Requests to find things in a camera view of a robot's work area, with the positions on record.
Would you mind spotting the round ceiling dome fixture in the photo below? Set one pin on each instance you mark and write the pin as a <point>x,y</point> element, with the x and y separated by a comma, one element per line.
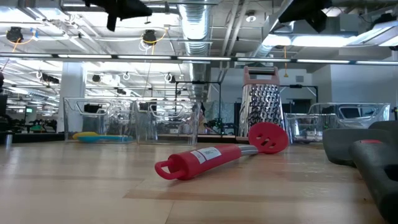
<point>250,17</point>

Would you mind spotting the round silver ventilation duct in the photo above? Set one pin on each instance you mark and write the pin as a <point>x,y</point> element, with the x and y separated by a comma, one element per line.
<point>196,25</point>

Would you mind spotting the person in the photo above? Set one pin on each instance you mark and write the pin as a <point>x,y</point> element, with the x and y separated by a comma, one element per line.
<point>203,119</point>

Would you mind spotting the white building column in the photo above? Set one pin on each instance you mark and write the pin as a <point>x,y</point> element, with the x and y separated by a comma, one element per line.
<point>73,81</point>

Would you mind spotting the black utensil with red dot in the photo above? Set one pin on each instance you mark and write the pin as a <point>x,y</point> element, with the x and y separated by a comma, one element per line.
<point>373,161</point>

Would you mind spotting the long ceiling light bar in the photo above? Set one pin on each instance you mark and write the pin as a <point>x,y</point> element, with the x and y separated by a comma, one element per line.
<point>202,58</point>

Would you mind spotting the blue silicone spoon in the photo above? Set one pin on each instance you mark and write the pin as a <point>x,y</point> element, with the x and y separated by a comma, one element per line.
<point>105,139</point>

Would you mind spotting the long clear plastic bin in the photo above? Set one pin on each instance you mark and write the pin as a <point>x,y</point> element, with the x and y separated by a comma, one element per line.
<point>311,124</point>

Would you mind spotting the yellow silicone spoon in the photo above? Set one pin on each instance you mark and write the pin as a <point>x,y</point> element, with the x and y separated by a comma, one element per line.
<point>84,135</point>

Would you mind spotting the rectangular ceiling light panel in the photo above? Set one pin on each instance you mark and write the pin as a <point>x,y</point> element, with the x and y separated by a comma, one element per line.
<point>311,40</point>

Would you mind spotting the slanted silver ventilation duct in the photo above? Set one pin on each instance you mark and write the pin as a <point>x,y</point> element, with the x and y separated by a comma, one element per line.
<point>262,51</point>

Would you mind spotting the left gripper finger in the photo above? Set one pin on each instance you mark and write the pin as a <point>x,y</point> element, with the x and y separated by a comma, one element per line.
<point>124,7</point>
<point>112,23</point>

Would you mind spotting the red slotted spoon steel shaft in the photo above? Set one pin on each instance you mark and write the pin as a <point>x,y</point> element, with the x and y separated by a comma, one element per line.
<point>202,158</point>

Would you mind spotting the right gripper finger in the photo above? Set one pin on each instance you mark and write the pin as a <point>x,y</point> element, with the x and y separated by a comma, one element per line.
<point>320,23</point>
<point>308,9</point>

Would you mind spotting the black metal frame stand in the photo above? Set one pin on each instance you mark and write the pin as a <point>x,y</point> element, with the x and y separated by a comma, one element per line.
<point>298,86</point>

